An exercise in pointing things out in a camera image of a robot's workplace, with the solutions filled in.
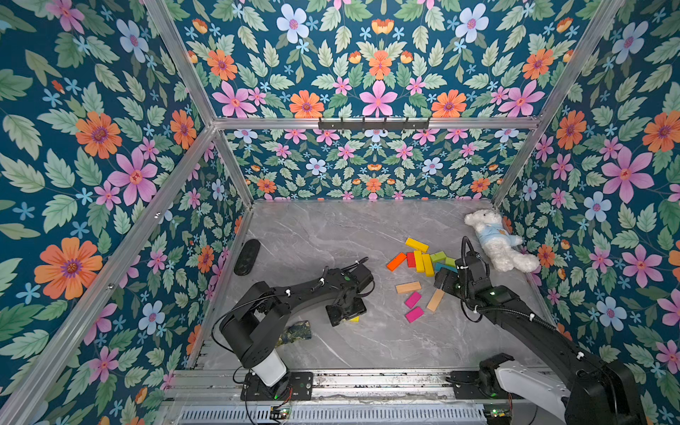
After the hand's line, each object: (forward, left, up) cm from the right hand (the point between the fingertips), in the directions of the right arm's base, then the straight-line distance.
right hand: (451, 277), depth 86 cm
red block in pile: (+12, +11, -9) cm, 19 cm away
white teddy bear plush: (+15, -20, -1) cm, 25 cm away
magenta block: (-3, +12, -11) cm, 17 cm away
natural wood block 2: (-4, +4, -8) cm, 10 cm away
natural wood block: (+1, +13, -9) cm, 16 cm away
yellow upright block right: (+10, +5, -8) cm, 14 cm away
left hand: (-11, +30, -8) cm, 33 cm away
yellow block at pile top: (+19, +8, -8) cm, 22 cm away
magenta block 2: (-9, +12, -11) cm, 18 cm away
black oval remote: (+9, +73, -5) cm, 74 cm away
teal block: (+10, 0, -9) cm, 13 cm away
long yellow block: (-15, +31, -1) cm, 34 cm away
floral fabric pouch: (-17, +49, -6) cm, 52 cm away
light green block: (+13, +1, -8) cm, 16 cm away
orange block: (+11, +17, -9) cm, 22 cm away
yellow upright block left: (+11, +8, -8) cm, 16 cm away
